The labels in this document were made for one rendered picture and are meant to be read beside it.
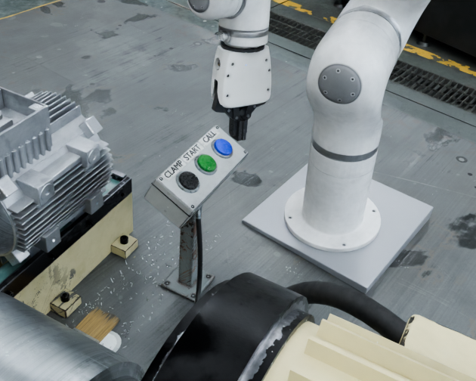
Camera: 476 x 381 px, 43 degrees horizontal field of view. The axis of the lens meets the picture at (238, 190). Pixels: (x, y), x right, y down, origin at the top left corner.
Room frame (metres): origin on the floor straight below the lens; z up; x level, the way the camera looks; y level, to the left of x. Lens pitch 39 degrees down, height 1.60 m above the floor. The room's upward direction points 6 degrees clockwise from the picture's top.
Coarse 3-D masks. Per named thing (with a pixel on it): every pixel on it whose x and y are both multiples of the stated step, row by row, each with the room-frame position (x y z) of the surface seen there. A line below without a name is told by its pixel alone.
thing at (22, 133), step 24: (0, 96) 0.74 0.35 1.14; (24, 96) 0.73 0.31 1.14; (0, 120) 0.69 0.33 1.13; (24, 120) 0.67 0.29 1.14; (48, 120) 0.71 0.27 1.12; (0, 144) 0.63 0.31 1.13; (24, 144) 0.66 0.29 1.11; (48, 144) 0.70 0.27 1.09; (0, 168) 0.62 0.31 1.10; (24, 168) 0.66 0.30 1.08
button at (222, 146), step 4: (216, 140) 0.77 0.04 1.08; (220, 140) 0.77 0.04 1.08; (224, 140) 0.78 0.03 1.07; (216, 144) 0.76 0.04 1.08; (220, 144) 0.77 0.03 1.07; (224, 144) 0.77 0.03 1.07; (228, 144) 0.77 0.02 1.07; (216, 148) 0.76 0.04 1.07; (220, 148) 0.76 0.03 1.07; (224, 148) 0.76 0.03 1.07; (228, 148) 0.77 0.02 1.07; (220, 152) 0.75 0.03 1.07; (224, 152) 0.76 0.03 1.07; (228, 152) 0.76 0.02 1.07
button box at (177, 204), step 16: (208, 144) 0.76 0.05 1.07; (176, 160) 0.71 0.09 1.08; (192, 160) 0.72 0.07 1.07; (224, 160) 0.75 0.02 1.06; (240, 160) 0.76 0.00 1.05; (160, 176) 0.67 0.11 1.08; (176, 176) 0.68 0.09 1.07; (208, 176) 0.70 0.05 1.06; (224, 176) 0.72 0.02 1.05; (160, 192) 0.66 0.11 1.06; (176, 192) 0.65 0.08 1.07; (192, 192) 0.66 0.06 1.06; (208, 192) 0.68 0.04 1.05; (160, 208) 0.66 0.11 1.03; (176, 208) 0.64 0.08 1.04; (192, 208) 0.64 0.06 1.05; (176, 224) 0.64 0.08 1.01
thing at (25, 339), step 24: (0, 312) 0.35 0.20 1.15; (24, 312) 0.37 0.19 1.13; (0, 336) 0.32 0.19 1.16; (24, 336) 0.32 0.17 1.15; (48, 336) 0.33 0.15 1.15; (72, 336) 0.35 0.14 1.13; (0, 360) 0.29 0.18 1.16; (24, 360) 0.30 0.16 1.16; (48, 360) 0.30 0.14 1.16; (72, 360) 0.31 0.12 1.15; (96, 360) 0.32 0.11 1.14; (120, 360) 0.33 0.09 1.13
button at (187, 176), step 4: (184, 172) 0.68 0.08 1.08; (188, 172) 0.69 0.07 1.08; (192, 172) 0.69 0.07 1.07; (180, 176) 0.68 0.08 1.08; (184, 176) 0.68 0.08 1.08; (188, 176) 0.68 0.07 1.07; (192, 176) 0.68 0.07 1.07; (180, 180) 0.67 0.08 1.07; (184, 180) 0.67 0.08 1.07; (188, 180) 0.67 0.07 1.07; (192, 180) 0.68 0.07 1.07; (196, 180) 0.68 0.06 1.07; (184, 184) 0.66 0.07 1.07; (188, 184) 0.67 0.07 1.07; (192, 184) 0.67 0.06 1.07; (196, 184) 0.67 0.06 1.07; (188, 188) 0.66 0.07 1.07; (192, 188) 0.67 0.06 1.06
